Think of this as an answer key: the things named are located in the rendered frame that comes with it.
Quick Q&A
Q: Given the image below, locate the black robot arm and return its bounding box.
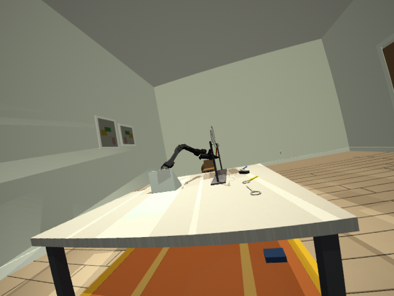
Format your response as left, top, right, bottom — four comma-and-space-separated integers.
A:
161, 144, 206, 170

